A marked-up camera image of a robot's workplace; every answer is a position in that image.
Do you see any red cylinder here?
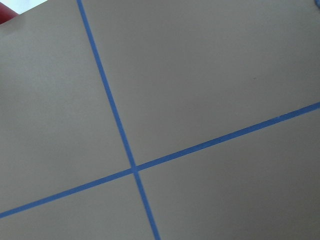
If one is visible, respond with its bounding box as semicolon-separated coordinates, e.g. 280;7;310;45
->
0;2;19;24

